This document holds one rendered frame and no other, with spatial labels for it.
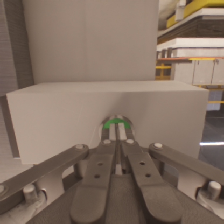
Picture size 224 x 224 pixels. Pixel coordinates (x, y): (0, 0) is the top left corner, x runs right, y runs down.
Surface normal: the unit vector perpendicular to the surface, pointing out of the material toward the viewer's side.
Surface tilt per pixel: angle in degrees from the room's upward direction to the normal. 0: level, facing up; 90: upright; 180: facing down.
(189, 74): 90
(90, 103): 90
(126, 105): 90
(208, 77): 90
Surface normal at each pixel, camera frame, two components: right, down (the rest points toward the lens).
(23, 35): 1.00, -0.02
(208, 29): 0.00, 0.30
